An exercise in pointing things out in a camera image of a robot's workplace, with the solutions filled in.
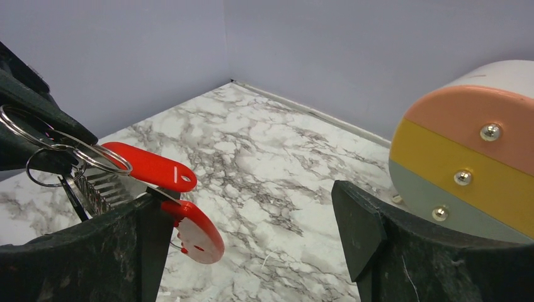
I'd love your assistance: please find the red round key tag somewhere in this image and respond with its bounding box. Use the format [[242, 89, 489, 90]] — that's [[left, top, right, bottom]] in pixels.
[[161, 200, 225, 264]]

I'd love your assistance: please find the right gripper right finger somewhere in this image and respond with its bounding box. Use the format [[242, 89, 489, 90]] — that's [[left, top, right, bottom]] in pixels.
[[331, 180, 533, 301]]

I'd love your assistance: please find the round tricolour drawer box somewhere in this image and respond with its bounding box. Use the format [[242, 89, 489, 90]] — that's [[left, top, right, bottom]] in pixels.
[[389, 60, 533, 244]]

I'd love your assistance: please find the silver spiral keyring holder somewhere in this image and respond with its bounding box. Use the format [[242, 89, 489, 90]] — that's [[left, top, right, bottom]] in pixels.
[[25, 144, 181, 221]]

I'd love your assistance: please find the large silver split ring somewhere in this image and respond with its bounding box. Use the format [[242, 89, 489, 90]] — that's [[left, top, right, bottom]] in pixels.
[[0, 104, 134, 176]]

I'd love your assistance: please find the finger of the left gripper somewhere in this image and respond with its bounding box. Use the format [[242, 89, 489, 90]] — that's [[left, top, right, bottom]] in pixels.
[[1, 44, 98, 172]]

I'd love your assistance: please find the red oval key tag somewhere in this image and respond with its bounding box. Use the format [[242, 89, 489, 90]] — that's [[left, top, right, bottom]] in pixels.
[[103, 142, 197, 193]]

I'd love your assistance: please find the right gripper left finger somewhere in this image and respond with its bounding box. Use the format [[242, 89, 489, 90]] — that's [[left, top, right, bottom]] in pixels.
[[1, 195, 174, 301]]

